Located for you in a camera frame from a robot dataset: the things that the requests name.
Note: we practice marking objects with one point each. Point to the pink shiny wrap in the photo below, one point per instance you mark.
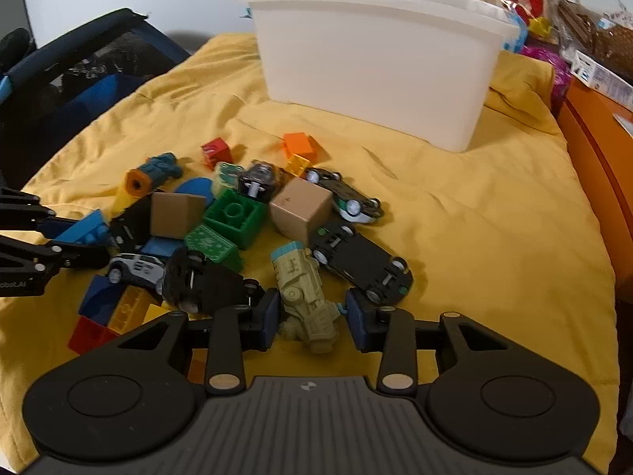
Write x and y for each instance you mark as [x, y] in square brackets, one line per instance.
[549, 67]

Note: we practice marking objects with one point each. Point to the small yellow toy block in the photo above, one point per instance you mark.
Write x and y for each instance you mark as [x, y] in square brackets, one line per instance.
[297, 166]

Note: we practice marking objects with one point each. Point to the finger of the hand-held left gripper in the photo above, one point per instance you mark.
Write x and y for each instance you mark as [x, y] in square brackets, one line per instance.
[74, 257]
[29, 208]

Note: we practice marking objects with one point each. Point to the tan wooden cube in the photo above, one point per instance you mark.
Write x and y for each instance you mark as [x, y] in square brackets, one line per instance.
[173, 213]
[299, 212]

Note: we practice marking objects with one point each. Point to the olive toy truck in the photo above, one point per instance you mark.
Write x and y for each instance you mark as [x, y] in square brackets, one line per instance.
[302, 297]

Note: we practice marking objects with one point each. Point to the white blue carton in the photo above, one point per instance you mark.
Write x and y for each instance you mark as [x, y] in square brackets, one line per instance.
[601, 76]

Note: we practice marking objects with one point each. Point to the orange toy block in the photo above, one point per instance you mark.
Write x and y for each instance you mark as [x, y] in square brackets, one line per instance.
[300, 146]

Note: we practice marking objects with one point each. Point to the green white patterned block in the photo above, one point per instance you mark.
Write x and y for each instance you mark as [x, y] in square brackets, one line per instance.
[225, 174]

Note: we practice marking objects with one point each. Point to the white toy police car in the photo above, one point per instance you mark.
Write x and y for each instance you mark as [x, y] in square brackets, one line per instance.
[133, 268]

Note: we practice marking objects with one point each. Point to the white green toy car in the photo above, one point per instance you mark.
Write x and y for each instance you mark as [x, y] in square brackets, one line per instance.
[348, 200]

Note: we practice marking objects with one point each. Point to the plain blue toy block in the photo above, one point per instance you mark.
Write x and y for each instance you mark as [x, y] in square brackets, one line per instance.
[159, 247]

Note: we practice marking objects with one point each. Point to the blue arch toy block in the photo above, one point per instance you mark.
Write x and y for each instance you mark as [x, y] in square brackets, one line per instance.
[96, 299]

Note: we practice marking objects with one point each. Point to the green studded toy brick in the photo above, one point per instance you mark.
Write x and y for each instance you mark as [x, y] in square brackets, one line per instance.
[232, 220]

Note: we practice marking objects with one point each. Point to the green patterned flat block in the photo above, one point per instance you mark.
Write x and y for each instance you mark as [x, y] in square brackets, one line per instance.
[212, 246]

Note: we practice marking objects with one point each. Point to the blue semicircle toy block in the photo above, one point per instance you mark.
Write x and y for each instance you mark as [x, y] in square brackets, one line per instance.
[197, 190]

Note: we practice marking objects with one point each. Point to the silver black toy car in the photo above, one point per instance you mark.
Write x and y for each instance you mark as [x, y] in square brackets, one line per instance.
[259, 180]

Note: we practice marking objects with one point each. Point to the yellow blanket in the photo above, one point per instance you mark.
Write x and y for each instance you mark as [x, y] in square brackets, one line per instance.
[494, 217]

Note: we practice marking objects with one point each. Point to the orange wooden cabinet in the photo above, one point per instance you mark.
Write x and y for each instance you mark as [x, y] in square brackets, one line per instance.
[598, 158]

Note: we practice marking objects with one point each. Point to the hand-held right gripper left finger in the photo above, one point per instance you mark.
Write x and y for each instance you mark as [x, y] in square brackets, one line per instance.
[269, 317]

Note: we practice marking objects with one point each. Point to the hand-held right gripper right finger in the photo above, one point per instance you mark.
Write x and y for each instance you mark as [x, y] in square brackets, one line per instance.
[359, 322]

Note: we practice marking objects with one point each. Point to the yellow studded toy brick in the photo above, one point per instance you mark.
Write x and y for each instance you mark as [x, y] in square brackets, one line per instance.
[128, 307]

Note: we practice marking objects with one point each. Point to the large red toy block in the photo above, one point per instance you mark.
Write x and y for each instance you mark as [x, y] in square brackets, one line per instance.
[89, 335]

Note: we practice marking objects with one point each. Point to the blue studded toy brick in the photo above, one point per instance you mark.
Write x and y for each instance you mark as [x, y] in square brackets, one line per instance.
[81, 230]

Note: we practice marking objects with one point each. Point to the blue orange toy figure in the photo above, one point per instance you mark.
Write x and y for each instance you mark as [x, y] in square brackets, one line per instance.
[158, 168]

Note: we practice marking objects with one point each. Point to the small red toy block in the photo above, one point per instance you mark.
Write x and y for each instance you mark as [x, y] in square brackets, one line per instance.
[216, 152]

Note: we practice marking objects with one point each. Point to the black green toy car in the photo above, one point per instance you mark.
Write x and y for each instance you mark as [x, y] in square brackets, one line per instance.
[361, 262]

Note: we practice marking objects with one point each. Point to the white plastic storage bin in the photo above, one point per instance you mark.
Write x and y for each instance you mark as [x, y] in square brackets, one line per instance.
[371, 59]

